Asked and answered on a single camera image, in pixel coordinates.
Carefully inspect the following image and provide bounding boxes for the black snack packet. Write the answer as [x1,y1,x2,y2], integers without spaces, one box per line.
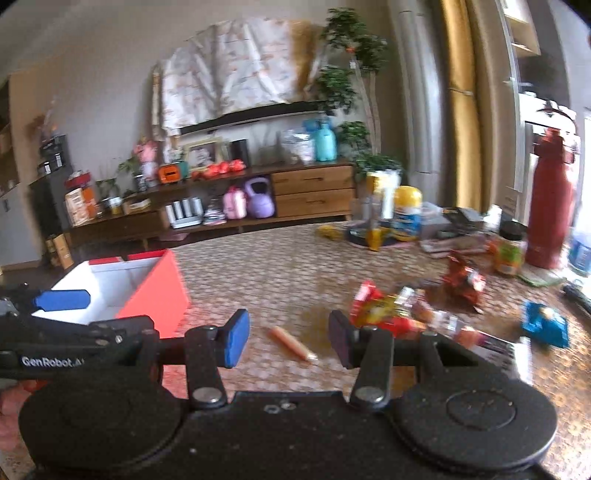
[471,330,534,384]

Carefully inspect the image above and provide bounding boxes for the orange and white carton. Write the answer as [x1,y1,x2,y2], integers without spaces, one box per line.
[65,188,88,227]

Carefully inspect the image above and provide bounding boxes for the black water dispenser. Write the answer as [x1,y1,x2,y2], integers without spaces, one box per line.
[39,135,70,175]

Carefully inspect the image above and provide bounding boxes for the yellow lidded blue canister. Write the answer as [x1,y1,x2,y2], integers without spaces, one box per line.
[392,185,424,243]

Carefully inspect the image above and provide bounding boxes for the purple kettlebell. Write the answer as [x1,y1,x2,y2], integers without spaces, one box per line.
[244,178,276,219]

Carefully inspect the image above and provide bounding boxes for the red and white cardboard box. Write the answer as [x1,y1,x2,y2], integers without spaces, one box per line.
[31,249,191,341]

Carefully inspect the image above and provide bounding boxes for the red and yellow snack packet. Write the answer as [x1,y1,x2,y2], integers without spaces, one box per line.
[348,280,428,337]

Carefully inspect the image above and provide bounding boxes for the black mini fridge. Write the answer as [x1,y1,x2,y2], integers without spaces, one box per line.
[28,174,77,246]

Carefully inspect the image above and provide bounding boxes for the clear plastic bag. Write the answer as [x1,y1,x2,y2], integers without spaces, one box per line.
[281,128,317,166]

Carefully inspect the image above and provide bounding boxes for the stack of magazines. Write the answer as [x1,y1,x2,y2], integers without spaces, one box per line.
[203,198,227,226]

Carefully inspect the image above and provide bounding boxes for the blue label water bottle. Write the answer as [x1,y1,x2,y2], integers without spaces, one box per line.
[568,226,591,278]

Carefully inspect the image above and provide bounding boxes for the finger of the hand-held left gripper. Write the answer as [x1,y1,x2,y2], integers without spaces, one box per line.
[0,284,92,320]
[88,316,157,348]

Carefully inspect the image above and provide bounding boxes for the red brown crumpled snack packet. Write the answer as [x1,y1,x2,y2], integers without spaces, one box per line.
[441,251,488,311]

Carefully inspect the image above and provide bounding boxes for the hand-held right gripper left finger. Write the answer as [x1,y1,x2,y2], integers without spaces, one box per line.
[139,308,251,411]

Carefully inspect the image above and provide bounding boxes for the yellow curtain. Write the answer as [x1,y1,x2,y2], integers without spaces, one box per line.
[438,0,483,208]

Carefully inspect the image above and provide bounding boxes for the clear wrapped snack packet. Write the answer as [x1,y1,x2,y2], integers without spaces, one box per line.
[397,286,485,348]

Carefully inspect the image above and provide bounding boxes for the teal spray bottle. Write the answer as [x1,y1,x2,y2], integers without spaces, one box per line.
[314,117,338,162]

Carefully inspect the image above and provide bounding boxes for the person's left hand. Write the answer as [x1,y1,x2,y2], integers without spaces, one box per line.
[0,382,49,418]

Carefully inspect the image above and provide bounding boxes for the brown paper bag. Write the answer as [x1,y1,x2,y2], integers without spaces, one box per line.
[45,233,75,270]

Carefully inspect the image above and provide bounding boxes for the wooden tv cabinet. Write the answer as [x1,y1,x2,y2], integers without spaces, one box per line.
[65,161,357,252]

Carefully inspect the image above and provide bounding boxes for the dark round tray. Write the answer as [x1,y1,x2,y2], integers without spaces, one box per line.
[344,225,416,251]

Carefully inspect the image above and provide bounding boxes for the red thermos bottle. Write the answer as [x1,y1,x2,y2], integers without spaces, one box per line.
[526,127,578,270]

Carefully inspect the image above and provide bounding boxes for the black cylinder speaker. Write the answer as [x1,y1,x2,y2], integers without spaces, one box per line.
[229,138,251,169]

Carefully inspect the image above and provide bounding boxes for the grey box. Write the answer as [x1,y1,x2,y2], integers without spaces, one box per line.
[420,203,453,241]

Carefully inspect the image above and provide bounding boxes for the drinking glass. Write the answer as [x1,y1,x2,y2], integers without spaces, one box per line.
[358,194,393,232]

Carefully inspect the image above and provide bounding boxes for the orange and teal radio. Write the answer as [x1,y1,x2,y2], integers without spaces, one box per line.
[158,161,190,183]

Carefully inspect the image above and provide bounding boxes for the artificial green tree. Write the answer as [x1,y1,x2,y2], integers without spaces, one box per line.
[314,7,407,185]

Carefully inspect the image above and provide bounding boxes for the framed photo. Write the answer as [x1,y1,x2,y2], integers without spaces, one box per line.
[184,137,223,171]

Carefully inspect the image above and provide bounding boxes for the glass jar with black lid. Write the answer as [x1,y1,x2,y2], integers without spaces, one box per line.
[492,220,528,278]

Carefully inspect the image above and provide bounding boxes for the black television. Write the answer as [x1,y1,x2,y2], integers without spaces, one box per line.
[179,100,326,136]

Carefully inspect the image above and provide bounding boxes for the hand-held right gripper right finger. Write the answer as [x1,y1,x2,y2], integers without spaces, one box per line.
[328,310,467,411]

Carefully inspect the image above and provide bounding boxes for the orange sausage stick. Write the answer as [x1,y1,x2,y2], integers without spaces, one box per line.
[269,326,319,362]

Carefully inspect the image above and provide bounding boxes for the pink bag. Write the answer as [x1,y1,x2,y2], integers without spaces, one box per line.
[223,187,247,220]

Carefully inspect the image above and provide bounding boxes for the white router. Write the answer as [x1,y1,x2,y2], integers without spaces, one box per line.
[165,198,205,229]

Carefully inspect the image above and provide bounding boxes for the floral cloth cover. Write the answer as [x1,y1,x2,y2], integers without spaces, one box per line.
[151,16,324,137]

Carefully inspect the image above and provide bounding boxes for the blue snack packet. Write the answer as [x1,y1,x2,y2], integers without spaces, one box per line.
[521,300,571,350]

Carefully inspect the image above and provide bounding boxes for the green potted plant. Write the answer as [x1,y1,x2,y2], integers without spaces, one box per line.
[95,157,141,204]

